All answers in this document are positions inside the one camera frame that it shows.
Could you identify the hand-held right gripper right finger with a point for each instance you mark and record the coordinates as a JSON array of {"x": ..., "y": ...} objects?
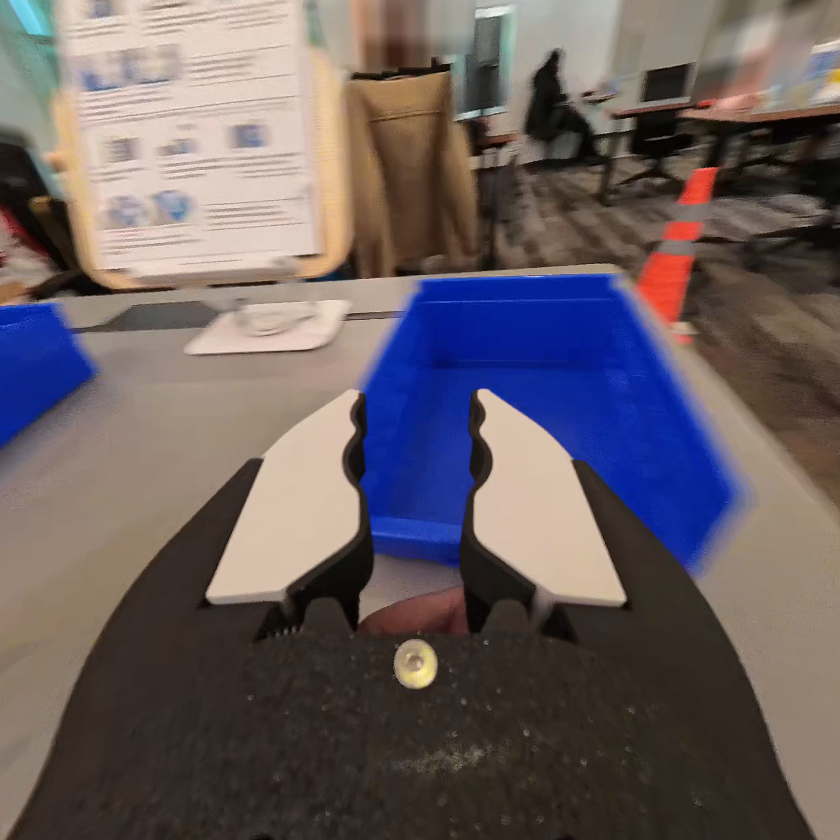
[{"x": 544, "y": 525}]

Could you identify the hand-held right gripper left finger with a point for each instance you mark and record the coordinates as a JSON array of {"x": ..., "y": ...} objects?
[{"x": 289, "y": 525}]

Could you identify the blue plastic bin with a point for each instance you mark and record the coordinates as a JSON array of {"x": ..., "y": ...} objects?
[
  {"x": 590, "y": 407},
  {"x": 33, "y": 374}
]

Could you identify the person's right hand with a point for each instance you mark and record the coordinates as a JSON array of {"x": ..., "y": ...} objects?
[{"x": 420, "y": 613}]

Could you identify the orange traffic cone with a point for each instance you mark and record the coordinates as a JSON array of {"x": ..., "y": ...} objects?
[{"x": 676, "y": 262}]

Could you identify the tan cloth cover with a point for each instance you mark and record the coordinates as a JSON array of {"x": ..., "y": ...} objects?
[{"x": 413, "y": 177}]

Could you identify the printed instruction sheet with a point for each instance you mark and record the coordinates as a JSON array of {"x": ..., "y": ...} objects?
[{"x": 197, "y": 131}]

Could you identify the long wood-top desk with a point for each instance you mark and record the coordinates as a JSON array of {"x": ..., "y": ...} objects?
[{"x": 754, "y": 115}]

